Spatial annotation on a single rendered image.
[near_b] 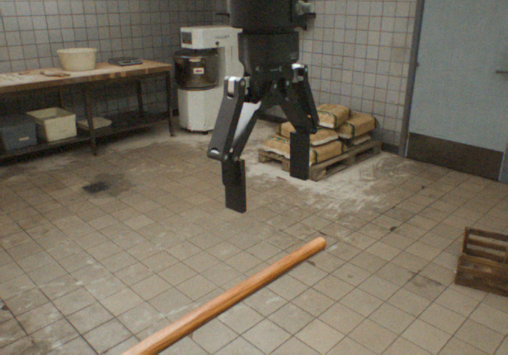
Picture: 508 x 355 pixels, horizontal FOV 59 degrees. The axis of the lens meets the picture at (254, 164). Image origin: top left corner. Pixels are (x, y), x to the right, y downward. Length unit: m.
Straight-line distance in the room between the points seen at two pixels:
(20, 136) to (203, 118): 2.10
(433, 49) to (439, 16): 0.31
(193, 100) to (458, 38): 3.04
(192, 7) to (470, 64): 3.88
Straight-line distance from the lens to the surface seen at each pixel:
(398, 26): 5.16
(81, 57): 5.40
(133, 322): 2.72
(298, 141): 0.65
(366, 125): 5.00
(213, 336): 2.56
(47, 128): 5.22
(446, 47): 4.92
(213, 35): 5.76
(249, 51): 0.54
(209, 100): 5.76
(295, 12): 0.53
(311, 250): 0.97
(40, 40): 5.83
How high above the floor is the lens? 1.70
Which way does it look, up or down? 21 degrees down
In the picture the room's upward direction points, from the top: straight up
